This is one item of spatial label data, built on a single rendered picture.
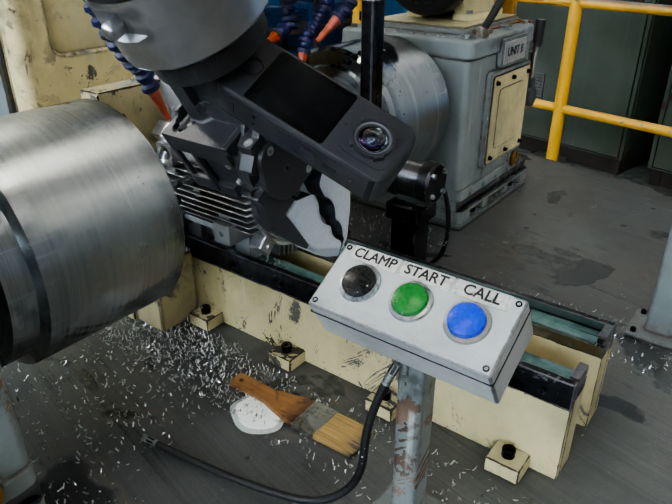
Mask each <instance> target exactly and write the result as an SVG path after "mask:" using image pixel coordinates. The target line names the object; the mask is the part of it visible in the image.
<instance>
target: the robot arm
mask: <svg viewBox="0 0 672 504"><path fill-rule="evenodd" d="M85 1H86V3H87V4H88V6H89V7H90V9H91V10H92V11H93V13H94V14H95V16H96V17H97V19H98V20H99V21H100V23H101V24H102V26H101V32H102V34H103V35H104V37H105V38H106V39H108V40H110V41H114V43H115V44H116V46H117V47H118V49H119V50H120V51H121V53H122V54H123V56H124V57H125V59H126V60H128V61H129V62H130V63H131V64H132V65H133V66H134V67H136V68H140V69H143V70H150V71H154V72H155V73H156V75H157V76H158V78H159V79H160V80H161V81H162V82H164V83H165V84H167V85H169V86H170V87H171V89H172V90H173V92H174V93H175V95H176V96H177V98H178V99H179V101H180V102H181V103H180V104H179V106H178V107H177V108H176V109H175V110H174V112H175V118H174V119H173V120H172V121H171V123H170V124H169V125H168V126H167V127H166V128H165V129H164V130H163V132H162V133H161V134H162V135H163V137H164V138H165V139H166V141H167V142H168V143H169V145H170V146H171V148H172V149H173V150H174V152H175V153H176V154H177V156H178V157H179V159H180V160H181V161H182V163H183V164H184V165H185V167H186V168H187V169H188V171H189V172H190V174H191V175H192V176H193V178H194V179H195V180H196V182H197V183H198V184H199V185H202V186H205V187H208V188H211V189H214V190H217V191H220V192H222V193H225V194H228V195H231V196H235V197H238V198H241V196H242V195H243V194H244V193H245V191H247V192H250V193H249V195H248V196H247V199H248V200H249V201H250V202H251V206H252V215H253V217H254V219H255V220H256V221H257V223H258V224H259V225H260V226H261V227H262V228H263V229H264V230H266V231H267V232H269V233H270V234H272V235H274V236H276V237H279V238H281V239H284V240H286V241H288V242H291V243H293V244H294V245H295V246H298V247H300V248H302V249H304V250H307V251H309V252H311V253H314V254H317V255H320V256H323V257H332V256H338V254H339V251H340V250H341V249H342V248H343V247H344V244H345V241H346V238H347V234H348V224H349V214H350V191H351V192H352V193H354V194H355V195H357V196H359V197H360V198H362V199H363V200H365V201H374V200H377V199H378V198H380V197H381V196H382V195H383V194H384V193H385V192H386V191H387V189H388V188H389V186H390V185H391V184H392V182H393V181H394V179H395V178H396V176H397V175H398V174H399V172H400V171H401V169H402V168H403V167H404V165H405V164H406V162H407V160H408V158H409V156H410V153H411V151H412V149H413V147H414V143H415V131H414V129H413V128H412V127H411V126H409V125H407V124H406V123H404V122H402V121H401V120H399V119H397V118H396V117H394V116H393V115H391V114H389V113H388V112H386V111H384V110H383V109H381V108H380V107H378V106H376V105H375V104H373V103H371V102H370V101H368V100H366V99H365V98H363V97H362V96H360V95H358V94H357V93H355V92H353V91H352V90H350V89H348V88H347V87H345V86H344V85H342V84H340V83H339V82H337V81H335V80H334V79H332V78H330V77H329V76H327V75H326V74H324V73H322V72H321V71H319V70H317V69H316V68H314V67H312V66H311V65H309V64H308V63H306V62H304V61H303V60H301V59H299V58H298V57H296V56H294V55H293V54H291V53H290V52H288V51H286V50H285V49H283V48H281V47H280V46H278V45H276V44H275V43H273V42H272V41H270V40H268V39H267V38H265V35H266V33H267V28H268V22H267V18H266V16H265V14H264V12H263V10H264V8H265V6H266V5H267V3H268V0H85ZM187 114H189V116H188V118H187V119H186V120H185V121H184V122H183V123H182V125H181V126H180V125H179V124H180V122H181V121H182V120H183V119H184V118H185V117H186V116H187ZM179 126H180V127H179ZM178 127H179V128H178ZM177 129H178V131H179V133H178V132H176V130H177ZM182 151H183V152H187V153H190V154H192V155H193V157H194V158H195V159H196V161H197V162H198V164H199V165H200V167H201V168H202V169H203V171H204V172H205V174H206V175H204V174H201V173H198V172H196V170H195V169H194V167H193V166H192V165H191V163H190V162H189V160H188V159H187V158H186V156H185V155H184V154H183V152H182ZM320 215H321V216H322V217H323V218H324V219H325V221H326V223H324V222H323V221H322V219H321V217H320Z"/></svg>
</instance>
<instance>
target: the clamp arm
mask: <svg viewBox="0 0 672 504"><path fill-rule="evenodd" d="M384 17H385V0H362V6H361V11H359V20H360V21H361V66H360V96H362V97H363V98H365V99H366V100H368V101H370V102H371V103H373V104H375V105H376V106H378V107H380V108H381V109H382V79H383V48H384Z"/></svg>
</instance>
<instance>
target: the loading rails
mask: <svg viewBox="0 0 672 504"><path fill-rule="evenodd" d="M185 228H186V226H185V227H184V229H185ZM185 230H186V231H184V234H185V246H186V247H187V248H190V251H191V254H192V263H193V271H194V280H195V289H196V297H197V306H198V308H197V309H195V310H194V311H192V312H190V314H189V315H190V321H191V324H194V325H195V326H197V327H198V326H199V328H201V329H203V328H204V329H203V330H205V331H210V330H212V329H213V328H215V327H217V326H218V325H220V324H222V323H223V322H224V323H227V324H229V325H231V326H233V327H235V328H237V329H239V330H241V331H243V332H245V333H248V334H250V335H252V336H254V337H256V338H258V339H260V340H262V341H264V342H266V343H269V344H271V345H273V346H275V347H274V348H272V349H271V350H269V352H268V353H269V362H270V363H272V364H274V365H276V366H278V367H280V368H282V369H284V370H286V371H288V372H292V371H293V370H294V369H296V368H297V367H298V366H299V365H301V364H302V363H303V362H305V361H306V362H308V363H311V364H313V365H315V366H317V367H319V368H321V369H323V370H325V371H327V372H329V373H332V374H334V375H336V376H338V377H340V378H342V379H344V380H346V381H348V382H351V383H353V384H355V385H357V386H359V387H361V388H363V389H365V390H367V391H369V392H371V393H370V394H369V395H368V396H367V397H366V398H365V410H366V411H369V408H370V405H371V403H372V400H373V398H374V396H375V394H376V391H377V389H378V387H379V385H380V383H381V381H382V379H383V378H384V376H385V374H386V373H387V371H388V369H389V367H390V365H391V364H392V362H393V361H396V360H393V359H391V358H389V357H386V356H384V355H382V354H379V353H377V352H375V351H372V350H370V349H368V348H365V347H363V346H361V345H359V344H356V343H354V342H352V341H349V340H347V339H345V338H342V337H340V336H338V335H335V334H333V333H331V332H329V331H327V330H325V328H324V327H323V325H322V324H321V322H320V321H319V319H318V318H317V316H316V315H315V313H313V312H311V311H310V310H311V307H310V306H309V301H310V299H311V298H312V296H313V295H314V293H315V292H316V290H317V289H318V287H319V286H320V284H321V283H322V281H323V280H324V278H325V277H326V275H327V273H328V272H329V270H330V269H331V267H332V266H333V264H334V263H335V261H336V260H337V258H338V257H339V255H340V254H341V252H342V251H343V249H344V248H345V246H346V245H347V244H348V243H353V244H356V245H359V246H362V247H365V248H368V249H371V250H374V251H377V252H380V253H383V254H386V255H389V256H392V257H395V258H398V259H401V260H404V261H407V262H410V263H414V264H417V265H420V266H423V267H426V268H429V269H432V270H435V271H438V272H441V273H444V274H447V275H450V276H453V277H456V278H459V279H462V280H465V281H468V282H471V283H474V284H477V285H480V286H483V287H486V288H489V289H492V290H495V291H498V292H501V293H504V294H507V295H510V296H513V297H517V298H520V299H523V300H526V301H527V302H528V303H529V307H530V308H532V311H531V313H530V314H531V320H532V326H533V335H532V337H531V339H530V341H529V343H528V345H527V347H526V349H525V351H524V353H523V355H522V357H521V359H520V361H519V363H518V365H517V367H516V369H515V371H514V373H513V376H512V378H511V380H510V382H509V384H508V386H507V388H506V390H505V392H504V394H503V396H502V398H501V400H500V402H499V403H498V404H495V403H493V402H490V401H488V400H486V399H483V398H481V397H479V396H476V395H474V394H472V393H469V392H467V391H465V390H463V389H460V388H458V387H456V386H453V385H451V384H449V383H446V382H444V381H442V380H439V379H437V378H436V382H435V393H434V404H433V416H432V422H435V423H437V424H439V425H441V426H443V427H445V428H447V429H449V430H451V431H453V432H456V433H458V434H460V435H462V436H464V437H466V438H468V439H470V440H472V441H474V442H477V443H479V444H481V445H483V446H485V447H487V448H489V449H490V451H489V452H488V453H487V455H486V456H485V462H484V469H485V470H487V471H489V472H491V473H493V474H495V475H497V476H499V477H501V478H503V479H505V480H507V481H509V482H511V483H513V484H518V483H519V481H520V480H521V478H522V476H523V475H524V473H525V472H526V470H527V469H528V467H529V468H531V469H533V470H535V471H537V472H540V473H542V474H544V475H546V476H548V477H550V478H552V479H554V480H555V479H556V478H557V476H558V475H559V473H560V471H561V470H562V468H563V466H564V464H565V463H566V461H567V459H568V457H569V453H570V448H571V444H572V439H573V435H574V430H575V426H576V424H578V425H581V426H583V427H586V426H587V425H588V423H589V421H590V420H591V418H592V416H593V414H594V412H595V411H596V409H597V405H598V401H599V397H600V393H601V389H602V384H603V380H604V376H605V372H606V368H607V364H608V359H609V355H610V351H611V346H612V343H613V339H614V335H615V331H616V326H617V323H615V322H612V321H609V320H606V319H602V318H599V317H596V316H593V315H590V314H587V313H584V312H581V311H578V310H575V309H572V308H569V307H565V306H562V305H559V304H556V303H553V302H550V301H547V300H544V299H541V298H538V297H535V296H531V295H528V294H525V293H522V292H519V291H516V290H513V289H510V288H507V287H504V286H501V285H498V284H494V283H491V282H488V281H485V280H482V279H479V278H476V277H473V276H470V275H467V274H464V273H460V272H457V271H454V270H451V269H448V268H445V267H442V266H439V265H436V264H433V263H430V262H427V261H423V260H420V259H417V258H414V257H411V256H408V255H405V254H402V253H399V252H396V251H393V250H389V249H386V248H383V247H380V246H377V245H374V244H371V243H368V242H365V241H362V240H359V239H356V238H352V237H349V236H347V238H346V241H345V244H344V247H343V248H342V249H341V250H340V251H339V254H338V256H332V257H323V256H320V255H317V254H314V253H311V252H309V251H307V250H304V249H302V248H298V247H297V251H295V250H293V253H291V252H289V254H285V255H281V254H280V256H278V255H276V254H273V253H272V257H271V256H270V257H269V260H268V256H269V255H270V254H269V255H268V256H267V255H266V257H267V258H266V257H265V256H264V254H263V255H261V256H260V257H258V258H254V257H252V256H249V255H247V254H244V253H241V252H239V251H236V248H234V247H236V244H235V245H233V246H230V247H229V246H225V245H224V244H223V245H224V246H223V245H222V243H221V244H220V243H218V242H216V241H213V240H214V239H215V237H212V238H209V239H205V238H202V237H200V236H197V235H195V234H192V233H189V232H188V229H185ZM260 258H262V260H263V261H262V260H261V259H260ZM263 258H264V259H263ZM274 258H275V259H276V260H277V261H278V260H280V263H279V262H278V263H279V264H278V263H276V262H277V261H275V260H274ZM266 259H267V260H268V261H266ZM283 259H284V261H283ZM289 259H290V260H289ZM281 260H282V264H281ZM287 261H288V262H289V261H290V263H291V264H289V263H287ZM269 262H270V263H271V264H270V263H269ZM274 263H276V265H275V264H274ZM288 264H289V266H288ZM285 266H286V267H287V266H288V267H287V268H288V269H284V267H285ZM398 375H399V372H398V373H397V375H396V376H395V378H394V379H393V381H392V383H391V385H390V386H389V388H388V390H387V392H386V394H385V396H384V398H383V400H382V403H381V405H380V407H379V410H378V412H377V415H376V416H378V417H380V418H382V419H384V420H386V421H388V422H392V421H393V420H394V419H395V418H396V411H397V393H398Z"/></svg>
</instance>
